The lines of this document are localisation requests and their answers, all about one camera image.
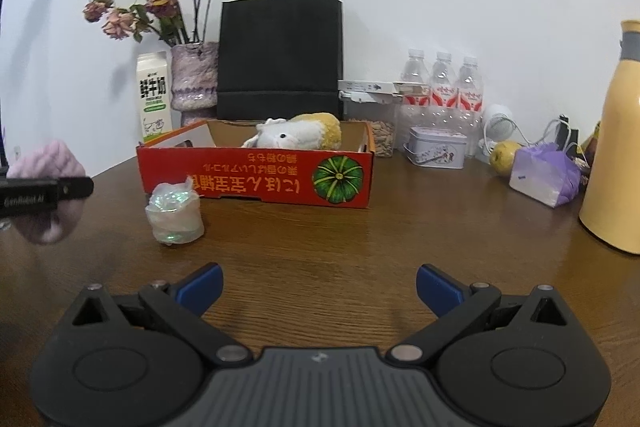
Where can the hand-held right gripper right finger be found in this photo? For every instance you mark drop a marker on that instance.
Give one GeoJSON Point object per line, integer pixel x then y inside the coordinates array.
{"type": "Point", "coordinates": [437, 289]}

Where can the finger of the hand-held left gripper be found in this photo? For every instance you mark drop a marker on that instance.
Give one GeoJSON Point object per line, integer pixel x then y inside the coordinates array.
{"type": "Point", "coordinates": [75, 188]}

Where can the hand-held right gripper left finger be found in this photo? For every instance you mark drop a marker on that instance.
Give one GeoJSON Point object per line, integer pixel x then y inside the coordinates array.
{"type": "Point", "coordinates": [200, 289]}

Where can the purple fuzzy towel roll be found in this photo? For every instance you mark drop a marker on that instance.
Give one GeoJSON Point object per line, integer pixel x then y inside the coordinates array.
{"type": "Point", "coordinates": [50, 157]}

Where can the glittery roll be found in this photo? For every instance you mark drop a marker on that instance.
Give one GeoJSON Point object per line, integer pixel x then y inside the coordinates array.
{"type": "Point", "coordinates": [172, 212]}

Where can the orange cardboard box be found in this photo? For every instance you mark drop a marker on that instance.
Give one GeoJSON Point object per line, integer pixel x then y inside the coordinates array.
{"type": "Point", "coordinates": [225, 177]}

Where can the yellow grey plush hamster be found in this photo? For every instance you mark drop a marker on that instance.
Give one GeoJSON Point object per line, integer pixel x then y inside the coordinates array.
{"type": "Point", "coordinates": [300, 132]}

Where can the white green milk carton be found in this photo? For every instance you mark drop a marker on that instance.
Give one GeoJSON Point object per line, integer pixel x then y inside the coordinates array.
{"type": "Point", "coordinates": [154, 97]}

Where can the pale floral tin box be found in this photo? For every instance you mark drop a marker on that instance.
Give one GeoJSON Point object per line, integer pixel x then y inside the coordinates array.
{"type": "Point", "coordinates": [435, 152]}

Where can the green apple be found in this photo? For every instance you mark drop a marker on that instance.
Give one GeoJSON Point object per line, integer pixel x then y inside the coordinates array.
{"type": "Point", "coordinates": [504, 159]}

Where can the purple tissue pack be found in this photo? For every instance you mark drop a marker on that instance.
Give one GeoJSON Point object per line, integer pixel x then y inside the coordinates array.
{"type": "Point", "coordinates": [540, 177]}

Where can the clear jar of seeds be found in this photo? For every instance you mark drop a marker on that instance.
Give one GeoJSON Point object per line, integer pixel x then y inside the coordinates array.
{"type": "Point", "coordinates": [380, 137]}

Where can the pink textured vase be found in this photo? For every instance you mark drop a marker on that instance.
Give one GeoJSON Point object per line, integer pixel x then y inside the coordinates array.
{"type": "Point", "coordinates": [195, 77]}

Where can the white robot-shaped gadget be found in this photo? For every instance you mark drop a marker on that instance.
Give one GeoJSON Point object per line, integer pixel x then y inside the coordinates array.
{"type": "Point", "coordinates": [500, 122]}

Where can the flat white carton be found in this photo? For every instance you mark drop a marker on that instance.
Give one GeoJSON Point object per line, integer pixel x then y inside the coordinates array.
{"type": "Point", "coordinates": [365, 87]}

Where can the yellow thermos jug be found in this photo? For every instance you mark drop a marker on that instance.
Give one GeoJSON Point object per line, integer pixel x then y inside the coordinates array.
{"type": "Point", "coordinates": [615, 157]}

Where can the black paper bag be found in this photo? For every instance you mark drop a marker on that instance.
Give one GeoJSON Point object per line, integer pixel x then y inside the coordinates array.
{"type": "Point", "coordinates": [280, 57]}

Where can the white wall outlet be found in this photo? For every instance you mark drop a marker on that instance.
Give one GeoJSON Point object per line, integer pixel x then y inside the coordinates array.
{"type": "Point", "coordinates": [17, 153]}

